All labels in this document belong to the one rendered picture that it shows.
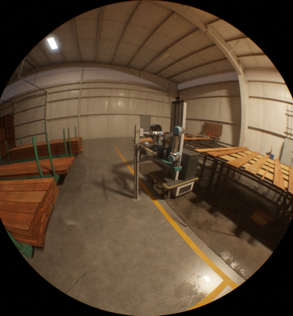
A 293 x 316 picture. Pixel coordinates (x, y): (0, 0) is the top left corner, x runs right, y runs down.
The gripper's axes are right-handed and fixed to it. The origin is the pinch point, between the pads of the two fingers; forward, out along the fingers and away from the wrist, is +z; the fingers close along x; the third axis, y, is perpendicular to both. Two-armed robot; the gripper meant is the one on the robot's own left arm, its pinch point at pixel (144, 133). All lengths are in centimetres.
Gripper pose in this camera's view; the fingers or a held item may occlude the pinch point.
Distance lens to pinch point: 166.2
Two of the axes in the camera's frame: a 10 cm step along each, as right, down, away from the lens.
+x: 3.4, 7.4, -5.9
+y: 2.4, -6.7, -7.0
